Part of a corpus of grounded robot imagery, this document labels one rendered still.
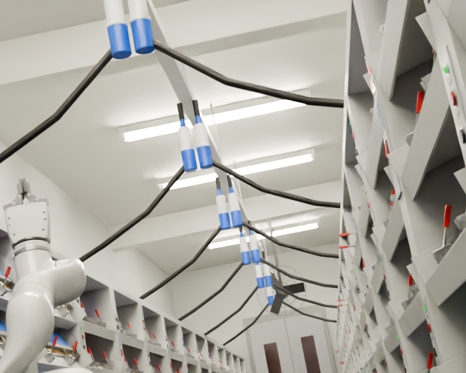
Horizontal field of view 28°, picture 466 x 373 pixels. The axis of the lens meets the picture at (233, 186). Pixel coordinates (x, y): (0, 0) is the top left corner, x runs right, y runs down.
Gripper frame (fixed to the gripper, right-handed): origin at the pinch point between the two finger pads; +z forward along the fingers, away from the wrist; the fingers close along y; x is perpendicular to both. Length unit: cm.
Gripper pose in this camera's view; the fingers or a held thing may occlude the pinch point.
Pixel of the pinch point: (24, 188)
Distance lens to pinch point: 229.4
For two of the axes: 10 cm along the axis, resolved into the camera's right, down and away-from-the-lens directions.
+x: 0.5, -4.7, -8.8
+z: -2.2, -8.7, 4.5
